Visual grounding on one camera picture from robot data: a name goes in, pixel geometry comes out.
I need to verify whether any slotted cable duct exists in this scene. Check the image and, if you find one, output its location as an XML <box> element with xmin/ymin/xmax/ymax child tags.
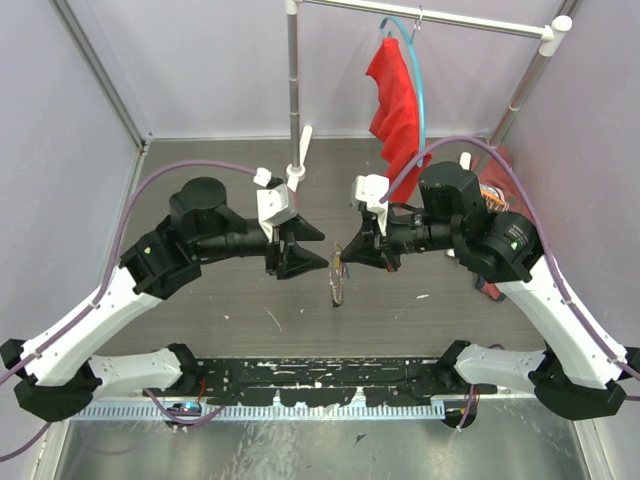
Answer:
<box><xmin>73</xmin><ymin>400</ymin><xmax>446</xmax><ymax>421</ymax></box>

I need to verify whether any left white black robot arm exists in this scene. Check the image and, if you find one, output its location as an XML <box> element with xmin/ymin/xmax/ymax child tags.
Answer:
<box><xmin>1</xmin><ymin>177</ymin><xmax>329</xmax><ymax>422</ymax></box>

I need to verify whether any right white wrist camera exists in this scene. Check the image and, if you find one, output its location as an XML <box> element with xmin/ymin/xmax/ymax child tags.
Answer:
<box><xmin>351</xmin><ymin>174</ymin><xmax>390</xmax><ymax>236</ymax></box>

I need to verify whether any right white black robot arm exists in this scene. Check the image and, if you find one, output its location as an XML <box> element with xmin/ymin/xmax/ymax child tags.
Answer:
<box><xmin>341</xmin><ymin>163</ymin><xmax>639</xmax><ymax>421</ymax></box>

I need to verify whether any teal clothes hanger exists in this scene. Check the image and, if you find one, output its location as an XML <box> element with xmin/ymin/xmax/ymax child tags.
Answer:
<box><xmin>379</xmin><ymin>15</ymin><xmax>426</xmax><ymax>150</ymax></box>

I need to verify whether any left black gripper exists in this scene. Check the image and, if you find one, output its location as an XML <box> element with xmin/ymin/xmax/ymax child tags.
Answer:
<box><xmin>195</xmin><ymin>215</ymin><xmax>332</xmax><ymax>280</ymax></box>

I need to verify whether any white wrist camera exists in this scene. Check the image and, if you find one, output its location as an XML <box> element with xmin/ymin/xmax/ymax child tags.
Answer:
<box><xmin>351</xmin><ymin>174</ymin><xmax>390</xmax><ymax>236</ymax></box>
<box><xmin>253</xmin><ymin>167</ymin><xmax>298</xmax><ymax>243</ymax></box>

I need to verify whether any white silver clothes rack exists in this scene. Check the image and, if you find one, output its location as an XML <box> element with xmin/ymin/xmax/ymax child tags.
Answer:
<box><xmin>284</xmin><ymin>0</ymin><xmax>574</xmax><ymax>194</ymax></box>

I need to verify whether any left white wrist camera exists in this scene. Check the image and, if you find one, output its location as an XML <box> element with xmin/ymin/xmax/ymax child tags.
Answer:
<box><xmin>253</xmin><ymin>167</ymin><xmax>298</xmax><ymax>243</ymax></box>

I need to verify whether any metal numbered keyring organizer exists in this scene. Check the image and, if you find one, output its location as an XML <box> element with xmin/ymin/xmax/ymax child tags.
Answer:
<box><xmin>329</xmin><ymin>242</ymin><xmax>347</xmax><ymax>308</ymax></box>

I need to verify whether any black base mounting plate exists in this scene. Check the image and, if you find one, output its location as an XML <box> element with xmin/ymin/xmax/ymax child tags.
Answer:
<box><xmin>153</xmin><ymin>357</ymin><xmax>470</xmax><ymax>408</ymax></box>

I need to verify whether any dark red printed shirt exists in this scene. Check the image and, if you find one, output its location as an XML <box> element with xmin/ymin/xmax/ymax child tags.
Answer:
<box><xmin>471</xmin><ymin>156</ymin><xmax>518</xmax><ymax>302</ymax></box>

